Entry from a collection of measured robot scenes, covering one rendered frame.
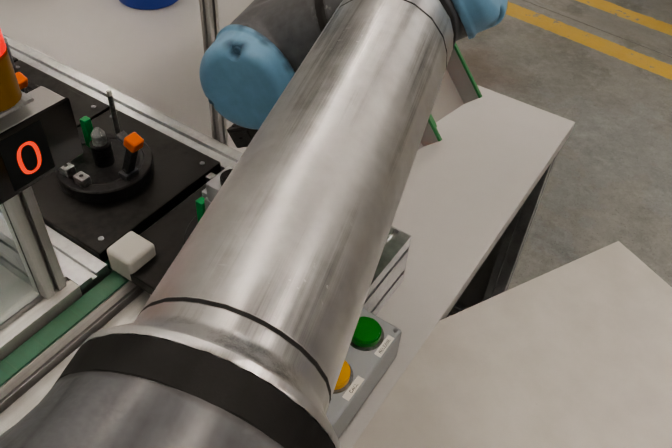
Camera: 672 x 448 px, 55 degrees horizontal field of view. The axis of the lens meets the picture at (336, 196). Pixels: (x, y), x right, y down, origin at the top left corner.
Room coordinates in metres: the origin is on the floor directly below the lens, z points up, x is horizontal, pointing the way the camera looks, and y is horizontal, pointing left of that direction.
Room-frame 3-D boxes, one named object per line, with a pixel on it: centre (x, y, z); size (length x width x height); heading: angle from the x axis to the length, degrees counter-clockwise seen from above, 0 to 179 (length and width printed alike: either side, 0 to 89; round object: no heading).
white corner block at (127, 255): (0.56, 0.26, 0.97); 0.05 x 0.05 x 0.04; 59
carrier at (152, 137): (0.73, 0.35, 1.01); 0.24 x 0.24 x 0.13; 59
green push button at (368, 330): (0.47, -0.05, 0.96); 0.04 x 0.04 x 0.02
